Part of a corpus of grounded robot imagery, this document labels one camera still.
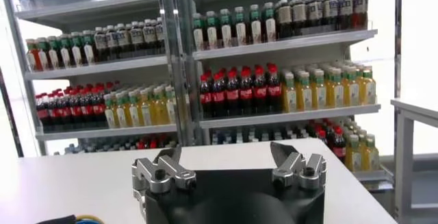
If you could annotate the reddish tea bottle white label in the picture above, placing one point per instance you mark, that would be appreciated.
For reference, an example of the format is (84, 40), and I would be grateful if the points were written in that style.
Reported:
(33, 57)

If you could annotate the dark bottle white printed label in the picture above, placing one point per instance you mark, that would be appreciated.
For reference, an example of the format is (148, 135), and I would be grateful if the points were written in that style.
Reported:
(112, 44)
(360, 8)
(149, 38)
(100, 45)
(330, 11)
(345, 9)
(124, 42)
(313, 13)
(160, 37)
(137, 40)

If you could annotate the dark bottle beige label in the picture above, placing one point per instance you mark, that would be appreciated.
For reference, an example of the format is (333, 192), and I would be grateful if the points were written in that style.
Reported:
(298, 16)
(284, 18)

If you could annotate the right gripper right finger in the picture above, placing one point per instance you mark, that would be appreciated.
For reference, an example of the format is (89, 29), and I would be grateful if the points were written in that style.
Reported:
(297, 170)

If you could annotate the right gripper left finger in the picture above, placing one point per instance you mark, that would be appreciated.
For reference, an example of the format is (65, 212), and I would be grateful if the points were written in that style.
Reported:
(161, 174)

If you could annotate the black window post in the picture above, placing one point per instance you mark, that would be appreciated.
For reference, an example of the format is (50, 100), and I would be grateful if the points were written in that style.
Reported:
(398, 40)
(10, 115)

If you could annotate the white side table grey frame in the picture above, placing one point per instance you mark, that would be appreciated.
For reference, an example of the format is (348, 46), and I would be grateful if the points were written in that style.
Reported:
(410, 133)

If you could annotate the white metal shelf rack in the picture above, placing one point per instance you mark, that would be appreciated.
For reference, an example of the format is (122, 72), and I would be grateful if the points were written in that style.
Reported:
(102, 69)
(284, 44)

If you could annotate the cola bottle red cap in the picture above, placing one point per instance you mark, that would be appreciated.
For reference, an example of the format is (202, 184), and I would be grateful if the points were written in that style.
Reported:
(339, 146)
(88, 109)
(322, 135)
(274, 90)
(54, 112)
(260, 91)
(219, 97)
(232, 95)
(99, 109)
(246, 93)
(206, 98)
(42, 114)
(77, 110)
(65, 111)

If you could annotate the yellow juice bottle white cap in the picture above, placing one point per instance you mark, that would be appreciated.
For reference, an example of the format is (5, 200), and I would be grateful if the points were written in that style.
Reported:
(370, 153)
(304, 93)
(122, 112)
(146, 109)
(110, 114)
(335, 90)
(367, 87)
(134, 110)
(354, 155)
(351, 89)
(159, 108)
(289, 95)
(319, 91)
(170, 107)

